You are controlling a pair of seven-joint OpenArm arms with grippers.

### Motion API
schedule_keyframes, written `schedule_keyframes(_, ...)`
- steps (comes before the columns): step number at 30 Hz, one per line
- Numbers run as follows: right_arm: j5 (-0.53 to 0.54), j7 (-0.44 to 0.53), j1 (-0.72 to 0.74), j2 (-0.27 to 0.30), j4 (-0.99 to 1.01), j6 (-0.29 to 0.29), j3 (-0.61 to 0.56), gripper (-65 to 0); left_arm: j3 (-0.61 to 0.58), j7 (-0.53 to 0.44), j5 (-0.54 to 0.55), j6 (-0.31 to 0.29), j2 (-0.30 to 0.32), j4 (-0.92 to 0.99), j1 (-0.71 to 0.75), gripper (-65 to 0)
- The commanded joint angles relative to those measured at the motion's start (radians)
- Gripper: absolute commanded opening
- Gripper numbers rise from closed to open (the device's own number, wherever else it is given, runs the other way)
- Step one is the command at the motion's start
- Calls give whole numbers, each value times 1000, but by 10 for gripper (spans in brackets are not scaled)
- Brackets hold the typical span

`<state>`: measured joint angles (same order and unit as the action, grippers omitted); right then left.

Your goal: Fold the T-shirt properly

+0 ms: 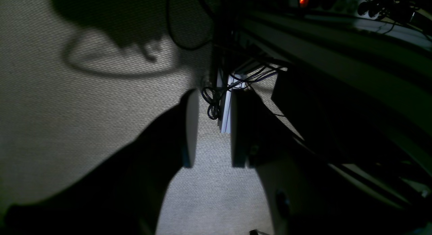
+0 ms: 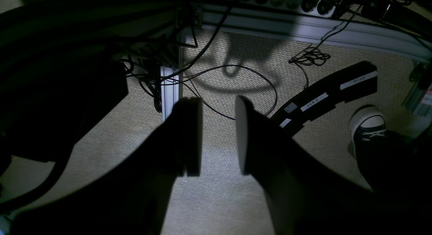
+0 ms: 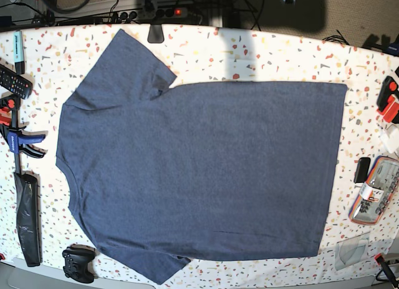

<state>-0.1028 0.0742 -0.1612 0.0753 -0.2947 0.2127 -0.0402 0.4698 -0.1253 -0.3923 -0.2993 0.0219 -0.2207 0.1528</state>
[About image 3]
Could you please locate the blue grey T-shirt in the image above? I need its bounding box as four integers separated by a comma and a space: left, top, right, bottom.
56, 31, 347, 284

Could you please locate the small black box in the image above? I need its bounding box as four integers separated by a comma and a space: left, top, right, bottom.
353, 157, 371, 184

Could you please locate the black game controller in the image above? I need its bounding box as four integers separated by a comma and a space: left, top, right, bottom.
62, 247, 95, 284

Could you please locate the blue black bar clamp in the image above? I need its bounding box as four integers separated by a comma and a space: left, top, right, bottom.
1, 94, 46, 174

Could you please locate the striped transparent pencil case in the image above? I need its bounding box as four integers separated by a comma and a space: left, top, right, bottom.
349, 156, 398, 225

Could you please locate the black TV remote control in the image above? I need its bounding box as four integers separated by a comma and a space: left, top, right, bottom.
0, 64, 32, 99

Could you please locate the clear plastic bag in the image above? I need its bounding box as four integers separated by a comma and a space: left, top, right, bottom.
335, 232, 370, 271

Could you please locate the black red clamp tool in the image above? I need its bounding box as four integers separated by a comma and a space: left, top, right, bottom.
377, 76, 398, 124

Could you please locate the red clamp piece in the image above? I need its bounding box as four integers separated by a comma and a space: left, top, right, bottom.
1, 98, 16, 126

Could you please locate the light blue highlighter marker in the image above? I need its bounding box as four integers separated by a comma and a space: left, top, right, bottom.
13, 31, 25, 75

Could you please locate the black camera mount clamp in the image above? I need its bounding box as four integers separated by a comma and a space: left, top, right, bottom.
147, 24, 165, 44

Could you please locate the red black clamp handle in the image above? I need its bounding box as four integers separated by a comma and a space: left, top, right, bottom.
374, 253, 398, 289

